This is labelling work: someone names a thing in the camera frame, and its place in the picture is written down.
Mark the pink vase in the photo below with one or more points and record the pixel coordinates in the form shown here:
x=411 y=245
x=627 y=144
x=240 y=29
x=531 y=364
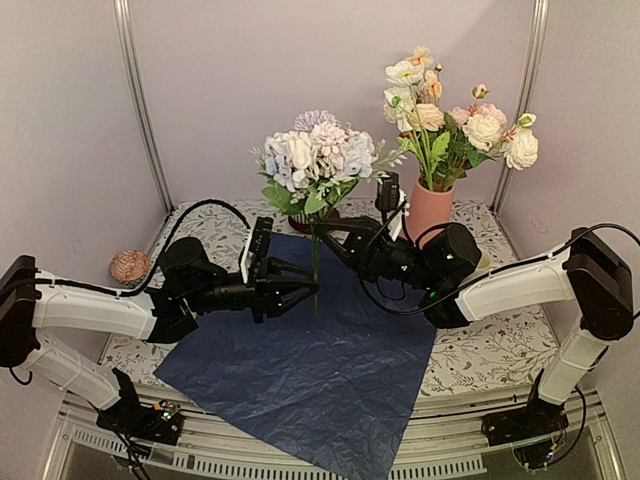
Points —
x=428 y=208

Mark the aluminium front rail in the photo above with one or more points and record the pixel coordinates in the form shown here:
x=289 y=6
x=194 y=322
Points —
x=465 y=436

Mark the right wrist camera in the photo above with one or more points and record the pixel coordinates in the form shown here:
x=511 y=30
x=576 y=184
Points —
x=389 y=193

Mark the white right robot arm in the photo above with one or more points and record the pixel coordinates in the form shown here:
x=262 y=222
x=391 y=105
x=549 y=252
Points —
x=583 y=277

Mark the dark red saucer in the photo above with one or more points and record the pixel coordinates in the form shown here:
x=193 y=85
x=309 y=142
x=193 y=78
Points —
x=303 y=223

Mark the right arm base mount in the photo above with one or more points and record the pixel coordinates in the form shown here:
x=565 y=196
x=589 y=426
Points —
x=526 y=423

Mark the floral tablecloth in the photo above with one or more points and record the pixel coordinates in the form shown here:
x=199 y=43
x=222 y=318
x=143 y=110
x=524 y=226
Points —
x=503 y=351

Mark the white poppy flower stem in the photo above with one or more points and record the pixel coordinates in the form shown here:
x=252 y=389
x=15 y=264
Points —
x=402 y=94

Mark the peach rose cluster stem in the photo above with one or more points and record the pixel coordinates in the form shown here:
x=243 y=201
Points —
x=429 y=142

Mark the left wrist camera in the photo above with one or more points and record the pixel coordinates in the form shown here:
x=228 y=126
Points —
x=256 y=245

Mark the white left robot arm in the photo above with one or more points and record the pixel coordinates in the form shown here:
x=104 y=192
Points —
x=34 y=302

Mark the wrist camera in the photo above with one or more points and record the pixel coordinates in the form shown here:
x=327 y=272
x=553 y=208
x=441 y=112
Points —
x=256 y=245
x=389 y=193

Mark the left aluminium frame post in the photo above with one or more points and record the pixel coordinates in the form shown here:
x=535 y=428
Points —
x=125 y=30

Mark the blue wrapping paper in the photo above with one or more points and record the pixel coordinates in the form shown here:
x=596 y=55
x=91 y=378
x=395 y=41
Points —
x=332 y=382

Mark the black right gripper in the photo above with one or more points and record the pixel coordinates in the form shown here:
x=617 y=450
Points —
x=371 y=254

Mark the white rose stem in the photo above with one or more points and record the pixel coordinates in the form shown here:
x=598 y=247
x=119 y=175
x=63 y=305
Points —
x=520 y=147

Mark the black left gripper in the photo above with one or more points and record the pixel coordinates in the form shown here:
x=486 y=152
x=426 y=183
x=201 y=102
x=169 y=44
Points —
x=267 y=296

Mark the pink rose stem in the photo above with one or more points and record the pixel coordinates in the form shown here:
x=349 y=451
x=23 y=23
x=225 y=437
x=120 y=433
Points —
x=462 y=117

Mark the artificial flower bouquet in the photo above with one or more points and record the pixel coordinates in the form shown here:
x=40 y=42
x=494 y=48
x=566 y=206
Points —
x=318 y=163

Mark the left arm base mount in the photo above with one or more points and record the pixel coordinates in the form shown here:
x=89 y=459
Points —
x=161 y=423

